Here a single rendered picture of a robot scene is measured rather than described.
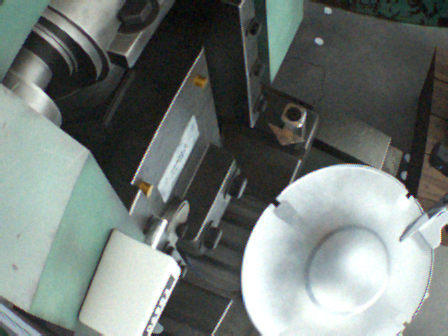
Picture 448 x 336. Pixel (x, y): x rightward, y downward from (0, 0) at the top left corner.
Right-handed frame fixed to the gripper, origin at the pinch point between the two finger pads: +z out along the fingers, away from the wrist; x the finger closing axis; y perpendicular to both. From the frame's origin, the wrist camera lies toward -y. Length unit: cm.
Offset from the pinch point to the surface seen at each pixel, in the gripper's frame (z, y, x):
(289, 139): 9.8, -19.1, -1.7
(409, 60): -53, -46, 74
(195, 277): 27.9, -8.9, 0.2
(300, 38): -26, -64, 75
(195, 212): 25.7, -11.4, -19.5
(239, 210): 19.2, -14.1, -0.8
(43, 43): 34, -15, -60
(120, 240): 34, -3, -55
